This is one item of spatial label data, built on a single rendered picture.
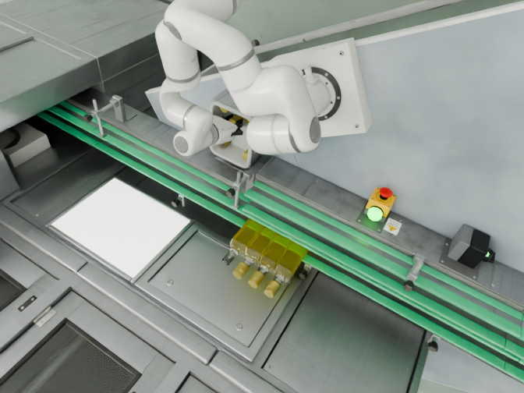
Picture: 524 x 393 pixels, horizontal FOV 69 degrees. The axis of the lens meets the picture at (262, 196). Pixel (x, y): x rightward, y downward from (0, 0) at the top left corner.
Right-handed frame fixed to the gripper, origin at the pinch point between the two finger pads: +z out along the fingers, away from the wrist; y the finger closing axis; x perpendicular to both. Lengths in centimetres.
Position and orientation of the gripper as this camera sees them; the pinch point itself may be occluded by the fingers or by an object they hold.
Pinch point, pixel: (233, 122)
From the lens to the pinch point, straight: 134.4
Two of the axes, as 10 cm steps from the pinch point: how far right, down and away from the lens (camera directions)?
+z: 4.6, -3.9, 8.0
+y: 8.5, 4.5, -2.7
